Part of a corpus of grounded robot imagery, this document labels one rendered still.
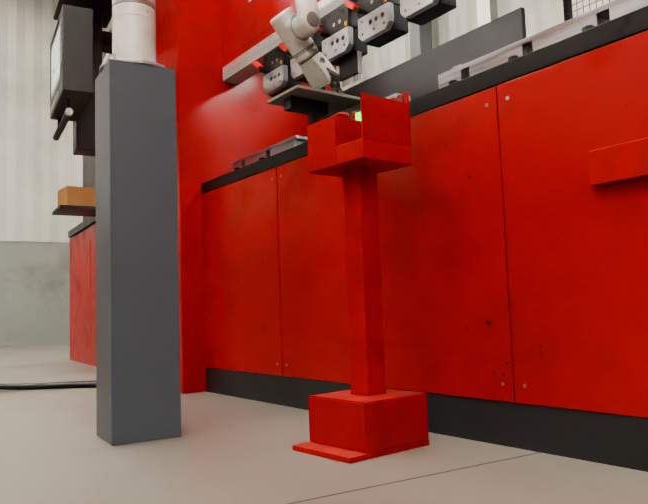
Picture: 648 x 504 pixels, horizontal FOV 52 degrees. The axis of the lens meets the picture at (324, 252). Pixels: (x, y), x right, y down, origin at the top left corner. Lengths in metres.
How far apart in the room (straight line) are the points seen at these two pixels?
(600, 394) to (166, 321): 1.07
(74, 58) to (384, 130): 1.71
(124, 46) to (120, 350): 0.82
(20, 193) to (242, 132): 6.36
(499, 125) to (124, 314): 1.04
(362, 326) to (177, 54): 1.76
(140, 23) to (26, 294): 7.25
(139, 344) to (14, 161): 7.52
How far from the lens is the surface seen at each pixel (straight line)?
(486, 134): 1.62
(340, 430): 1.53
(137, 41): 1.96
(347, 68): 2.31
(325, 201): 2.08
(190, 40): 3.03
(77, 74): 2.95
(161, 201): 1.83
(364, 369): 1.55
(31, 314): 9.03
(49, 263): 9.08
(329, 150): 1.59
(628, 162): 1.39
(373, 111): 1.55
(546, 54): 1.56
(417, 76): 2.80
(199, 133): 2.91
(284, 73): 2.59
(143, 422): 1.81
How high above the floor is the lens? 0.32
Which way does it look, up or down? 5 degrees up
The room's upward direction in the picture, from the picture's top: 2 degrees counter-clockwise
